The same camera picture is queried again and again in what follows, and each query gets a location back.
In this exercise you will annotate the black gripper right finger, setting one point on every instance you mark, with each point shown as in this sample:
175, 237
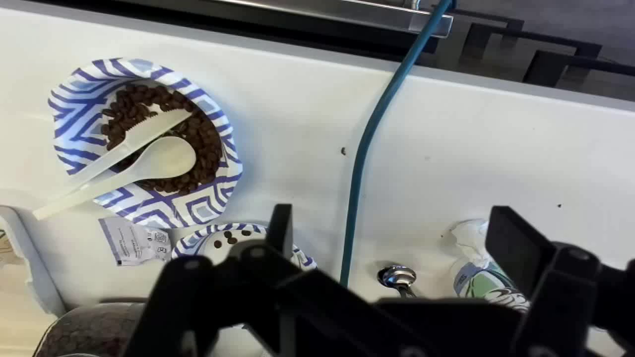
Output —
518, 249

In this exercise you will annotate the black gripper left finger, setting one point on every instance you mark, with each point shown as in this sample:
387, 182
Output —
280, 229

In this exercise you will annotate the white foam container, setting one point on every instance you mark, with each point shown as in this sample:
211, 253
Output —
30, 265

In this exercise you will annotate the patterned white mug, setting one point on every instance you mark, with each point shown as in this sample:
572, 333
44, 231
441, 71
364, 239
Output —
479, 281

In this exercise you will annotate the small blue patterned paper bowl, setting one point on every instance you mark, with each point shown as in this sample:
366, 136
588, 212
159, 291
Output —
199, 241

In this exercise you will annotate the small shiny metal piece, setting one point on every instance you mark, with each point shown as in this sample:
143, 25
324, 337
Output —
397, 277

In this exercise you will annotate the white plastic spoon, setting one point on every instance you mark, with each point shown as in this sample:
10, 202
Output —
169, 160

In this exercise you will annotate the small white paper packet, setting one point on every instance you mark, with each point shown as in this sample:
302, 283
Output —
131, 239

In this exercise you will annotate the coffee beans pile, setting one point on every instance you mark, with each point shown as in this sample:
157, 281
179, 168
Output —
131, 110

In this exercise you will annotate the large blue patterned paper plate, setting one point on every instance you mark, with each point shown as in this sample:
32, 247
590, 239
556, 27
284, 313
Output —
80, 101

